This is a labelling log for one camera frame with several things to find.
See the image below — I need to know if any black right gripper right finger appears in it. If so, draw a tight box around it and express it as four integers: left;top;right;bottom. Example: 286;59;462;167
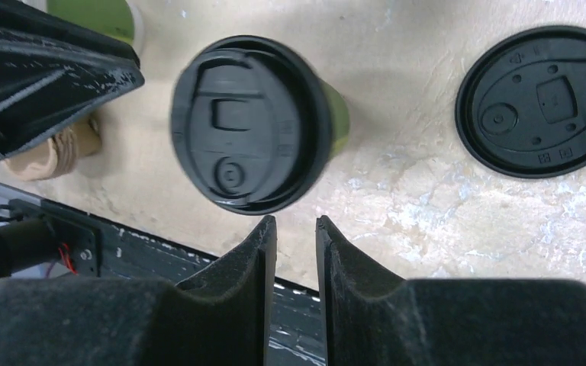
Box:
316;216;586;365

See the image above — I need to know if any single green paper cup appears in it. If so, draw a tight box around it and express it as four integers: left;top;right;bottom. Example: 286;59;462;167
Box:
321;80;350;159

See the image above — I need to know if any black cup lid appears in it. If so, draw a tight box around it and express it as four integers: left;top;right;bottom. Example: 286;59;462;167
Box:
455;25;586;179
170;35;337;216

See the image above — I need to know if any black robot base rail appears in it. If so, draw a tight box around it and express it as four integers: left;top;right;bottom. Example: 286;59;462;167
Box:
0;174;327;366

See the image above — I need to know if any white paper cup stack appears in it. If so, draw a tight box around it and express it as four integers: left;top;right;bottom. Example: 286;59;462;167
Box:
21;0;145;55

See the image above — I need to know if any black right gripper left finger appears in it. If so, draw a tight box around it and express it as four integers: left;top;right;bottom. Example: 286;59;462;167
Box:
0;216;277;365

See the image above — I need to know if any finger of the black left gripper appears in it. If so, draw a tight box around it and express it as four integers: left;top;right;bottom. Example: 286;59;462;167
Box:
0;1;145;161

